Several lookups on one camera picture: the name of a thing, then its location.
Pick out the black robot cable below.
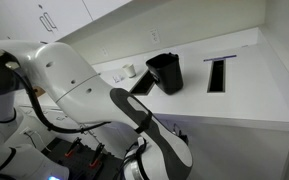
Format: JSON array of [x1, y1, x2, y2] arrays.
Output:
[[12, 68, 153, 135]]

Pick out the grey framed counter trash slot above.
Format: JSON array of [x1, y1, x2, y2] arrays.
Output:
[[129, 69, 157, 97]]

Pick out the white cupboard door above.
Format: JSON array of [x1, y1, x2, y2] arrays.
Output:
[[183, 119, 289, 180]]

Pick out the red black clamp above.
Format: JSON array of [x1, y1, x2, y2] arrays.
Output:
[[89, 143, 105, 168], [64, 137, 83, 158]]

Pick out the black plastic trash bin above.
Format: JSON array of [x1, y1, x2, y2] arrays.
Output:
[[145, 52, 184, 96]]

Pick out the white low wall socket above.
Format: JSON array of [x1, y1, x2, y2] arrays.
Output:
[[19, 126, 36, 138]]

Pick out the crumpled white paper ball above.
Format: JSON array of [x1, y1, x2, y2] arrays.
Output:
[[112, 74, 125, 84]]

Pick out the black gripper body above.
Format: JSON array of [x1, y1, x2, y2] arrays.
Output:
[[170, 123, 189, 145]]

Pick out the brown cardboard piece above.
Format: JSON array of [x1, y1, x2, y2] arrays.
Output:
[[32, 85, 47, 98]]

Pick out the white paper cup green band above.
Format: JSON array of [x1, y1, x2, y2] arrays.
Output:
[[122, 63, 137, 79]]

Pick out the narrow counter slot purple edge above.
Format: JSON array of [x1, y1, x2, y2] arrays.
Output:
[[202, 54, 238, 94]]

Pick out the silver cabinet door handle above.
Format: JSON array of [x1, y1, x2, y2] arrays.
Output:
[[38, 14, 54, 34], [43, 12, 59, 30]]

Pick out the white upper cabinet door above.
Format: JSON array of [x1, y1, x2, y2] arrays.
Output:
[[82, 0, 132, 21], [33, 0, 94, 43]]

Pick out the white upper cabinets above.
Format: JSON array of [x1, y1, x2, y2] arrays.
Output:
[[0, 0, 57, 44]]

